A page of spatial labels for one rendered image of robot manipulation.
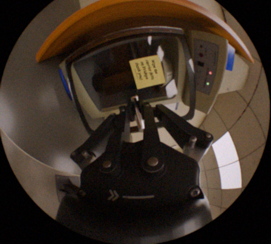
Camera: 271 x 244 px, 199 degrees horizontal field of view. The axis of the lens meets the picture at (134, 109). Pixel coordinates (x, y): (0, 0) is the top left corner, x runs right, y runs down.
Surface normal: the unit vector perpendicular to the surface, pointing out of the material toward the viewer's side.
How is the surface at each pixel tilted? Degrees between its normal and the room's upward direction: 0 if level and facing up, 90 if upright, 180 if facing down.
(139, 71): 90
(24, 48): 0
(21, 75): 0
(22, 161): 0
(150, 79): 90
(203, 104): 135
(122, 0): 90
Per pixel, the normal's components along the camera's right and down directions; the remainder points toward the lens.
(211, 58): -0.65, 0.63
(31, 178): 0.98, -0.19
